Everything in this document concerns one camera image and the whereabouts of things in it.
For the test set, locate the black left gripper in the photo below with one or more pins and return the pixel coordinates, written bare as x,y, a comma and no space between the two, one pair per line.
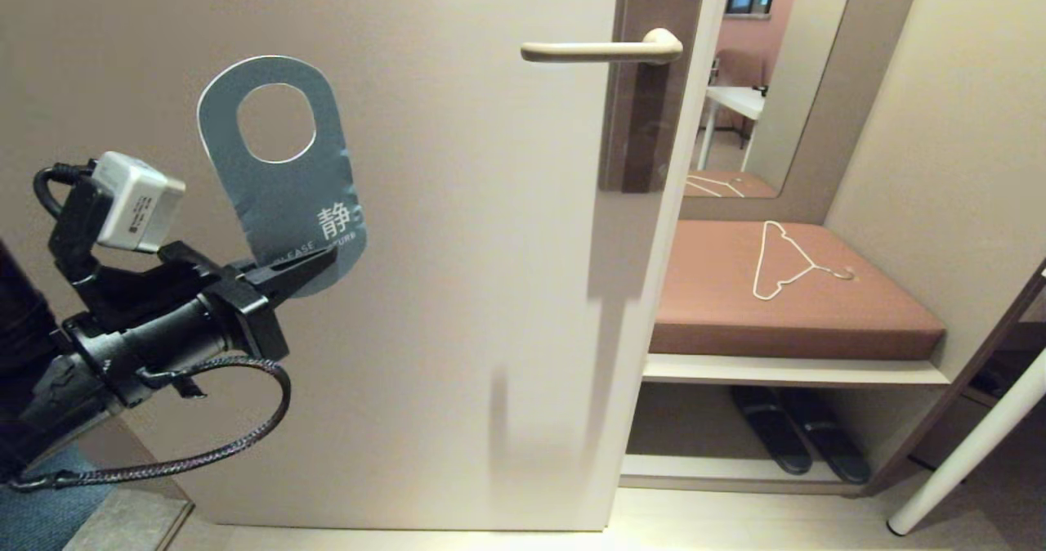
163,342

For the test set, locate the blue and white door hanger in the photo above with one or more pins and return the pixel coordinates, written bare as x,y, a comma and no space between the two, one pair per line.
278,199

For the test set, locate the beige room door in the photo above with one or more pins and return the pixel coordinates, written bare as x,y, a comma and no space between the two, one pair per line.
490,289

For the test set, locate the white bench base board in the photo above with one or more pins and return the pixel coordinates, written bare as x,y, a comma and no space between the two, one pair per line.
735,473

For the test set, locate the white bench seat board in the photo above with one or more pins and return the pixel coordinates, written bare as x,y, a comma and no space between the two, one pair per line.
776,369

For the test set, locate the black slipper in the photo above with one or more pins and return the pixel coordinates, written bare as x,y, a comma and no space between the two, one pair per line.
838,453
776,441

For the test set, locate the brown bench seat cushion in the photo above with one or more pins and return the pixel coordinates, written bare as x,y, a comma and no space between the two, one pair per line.
817,322

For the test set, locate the white table leg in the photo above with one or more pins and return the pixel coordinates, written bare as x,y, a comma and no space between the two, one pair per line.
964,457

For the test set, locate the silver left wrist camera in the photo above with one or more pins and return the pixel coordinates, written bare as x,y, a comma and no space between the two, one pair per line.
139,203

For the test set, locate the black left camera mount bracket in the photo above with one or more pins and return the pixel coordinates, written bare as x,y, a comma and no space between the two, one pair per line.
73,240

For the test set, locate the wall mirror brown frame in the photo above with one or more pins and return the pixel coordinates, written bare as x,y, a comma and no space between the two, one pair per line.
784,60

